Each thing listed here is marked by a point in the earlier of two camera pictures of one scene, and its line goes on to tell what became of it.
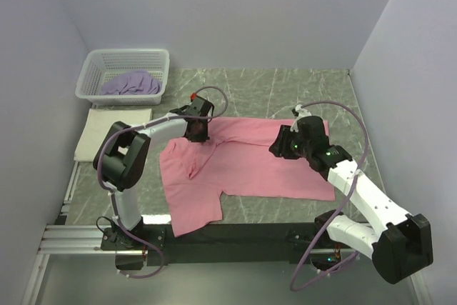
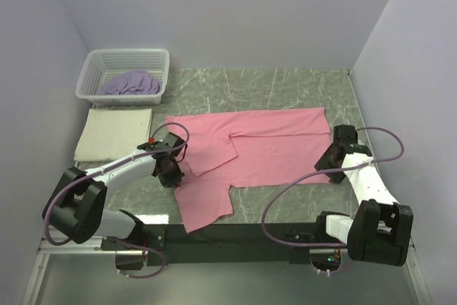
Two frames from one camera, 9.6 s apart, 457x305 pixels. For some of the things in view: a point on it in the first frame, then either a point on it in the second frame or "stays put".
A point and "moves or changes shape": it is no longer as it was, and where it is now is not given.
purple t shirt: x=130 y=83 stays put
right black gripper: x=280 y=146 -> x=323 y=162
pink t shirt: x=235 y=160 moves or changes shape
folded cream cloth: x=99 y=122 stays put
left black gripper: x=203 y=137 -> x=175 y=179
